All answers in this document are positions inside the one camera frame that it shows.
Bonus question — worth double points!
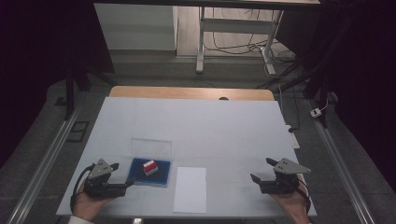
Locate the aluminium floor rail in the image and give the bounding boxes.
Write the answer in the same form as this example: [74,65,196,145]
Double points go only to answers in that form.
[305,98,376,224]
[6,106,82,224]

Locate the white cabinet panel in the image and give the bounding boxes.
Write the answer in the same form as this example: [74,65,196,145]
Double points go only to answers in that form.
[93,3,178,51]

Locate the blue ink pad clear lid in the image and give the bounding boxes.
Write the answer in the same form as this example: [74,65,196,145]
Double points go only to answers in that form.
[127,137,174,189]

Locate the person's left hand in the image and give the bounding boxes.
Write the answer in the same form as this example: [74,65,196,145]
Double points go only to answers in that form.
[72,181,114,223]

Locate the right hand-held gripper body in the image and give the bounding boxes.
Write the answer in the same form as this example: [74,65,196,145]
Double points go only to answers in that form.
[259,157,312,196]

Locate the person's right hand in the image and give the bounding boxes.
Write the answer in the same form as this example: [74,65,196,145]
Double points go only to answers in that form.
[270,175,312,224]

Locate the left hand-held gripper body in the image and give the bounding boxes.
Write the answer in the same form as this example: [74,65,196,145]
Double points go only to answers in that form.
[83,158,128,200]

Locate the white desk frame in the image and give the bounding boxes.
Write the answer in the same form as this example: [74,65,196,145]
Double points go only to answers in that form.
[195,6,285,76]

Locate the black floor cables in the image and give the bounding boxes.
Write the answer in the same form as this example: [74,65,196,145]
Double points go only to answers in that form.
[204,8,297,63]

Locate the red and white stamp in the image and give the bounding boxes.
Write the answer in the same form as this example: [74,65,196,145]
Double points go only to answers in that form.
[142,160,159,177]

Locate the dark curtain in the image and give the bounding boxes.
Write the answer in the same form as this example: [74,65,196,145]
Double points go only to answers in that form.
[276,0,396,194]
[0,0,116,169]

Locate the large white table mat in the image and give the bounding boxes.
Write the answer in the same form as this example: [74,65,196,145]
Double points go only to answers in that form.
[55,96,318,217]

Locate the small white paper sheet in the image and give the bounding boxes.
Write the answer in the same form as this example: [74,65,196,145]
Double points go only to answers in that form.
[173,166,207,215]

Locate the black tripod stand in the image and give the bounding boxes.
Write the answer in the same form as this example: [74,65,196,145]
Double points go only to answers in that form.
[255,59,332,129]

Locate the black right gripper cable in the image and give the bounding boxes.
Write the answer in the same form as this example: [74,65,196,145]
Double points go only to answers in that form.
[297,177,313,216]

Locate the black floor frame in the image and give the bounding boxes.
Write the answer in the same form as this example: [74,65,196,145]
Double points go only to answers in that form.
[65,120,91,144]

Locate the white power strip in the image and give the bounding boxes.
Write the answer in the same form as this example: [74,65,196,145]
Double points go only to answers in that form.
[285,124,301,150]

